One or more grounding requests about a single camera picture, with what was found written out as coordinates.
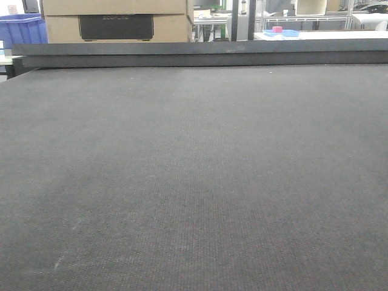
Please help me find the black conveyor belt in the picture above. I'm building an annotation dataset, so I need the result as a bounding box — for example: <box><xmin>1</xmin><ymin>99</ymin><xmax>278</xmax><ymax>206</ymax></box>
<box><xmin>1</xmin><ymin>65</ymin><xmax>387</xmax><ymax>290</ymax></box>

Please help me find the pink block on tray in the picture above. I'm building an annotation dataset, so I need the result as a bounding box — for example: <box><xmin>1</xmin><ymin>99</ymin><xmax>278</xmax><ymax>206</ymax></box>
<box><xmin>272</xmin><ymin>26</ymin><xmax>283</xmax><ymax>33</ymax></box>

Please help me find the blue plastic bin far left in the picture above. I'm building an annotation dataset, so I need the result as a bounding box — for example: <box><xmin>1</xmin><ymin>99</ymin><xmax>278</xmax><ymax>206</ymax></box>
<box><xmin>0</xmin><ymin>13</ymin><xmax>48</xmax><ymax>49</ymax></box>

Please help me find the lower cardboard box black label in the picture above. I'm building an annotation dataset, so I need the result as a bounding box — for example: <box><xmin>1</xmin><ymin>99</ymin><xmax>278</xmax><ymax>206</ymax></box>
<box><xmin>45</xmin><ymin>15</ymin><xmax>192</xmax><ymax>44</ymax></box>

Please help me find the cream box on rack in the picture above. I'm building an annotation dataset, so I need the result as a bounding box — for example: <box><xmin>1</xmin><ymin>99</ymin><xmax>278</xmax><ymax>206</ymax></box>
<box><xmin>295</xmin><ymin>0</ymin><xmax>327</xmax><ymax>16</ymax></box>

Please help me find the white background table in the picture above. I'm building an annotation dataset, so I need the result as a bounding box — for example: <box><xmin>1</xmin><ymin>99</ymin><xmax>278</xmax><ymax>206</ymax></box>
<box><xmin>254</xmin><ymin>30</ymin><xmax>387</xmax><ymax>41</ymax></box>

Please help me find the metal shelving rack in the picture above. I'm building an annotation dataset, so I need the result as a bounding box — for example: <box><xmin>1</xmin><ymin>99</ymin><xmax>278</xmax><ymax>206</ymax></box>
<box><xmin>257</xmin><ymin>1</ymin><xmax>356</xmax><ymax>32</ymax></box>

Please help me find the upper cardboard box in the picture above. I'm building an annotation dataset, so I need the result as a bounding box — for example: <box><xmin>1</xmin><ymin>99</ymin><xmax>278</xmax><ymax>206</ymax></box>
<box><xmin>42</xmin><ymin>0</ymin><xmax>193</xmax><ymax>16</ymax></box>

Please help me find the black vertical post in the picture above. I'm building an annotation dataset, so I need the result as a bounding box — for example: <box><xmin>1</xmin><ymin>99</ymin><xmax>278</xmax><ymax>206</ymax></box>
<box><xmin>247</xmin><ymin>0</ymin><xmax>257</xmax><ymax>41</ymax></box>

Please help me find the dark conveyor side rail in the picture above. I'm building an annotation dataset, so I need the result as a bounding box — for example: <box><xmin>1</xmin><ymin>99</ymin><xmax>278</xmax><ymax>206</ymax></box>
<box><xmin>12</xmin><ymin>39</ymin><xmax>387</xmax><ymax>69</ymax></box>

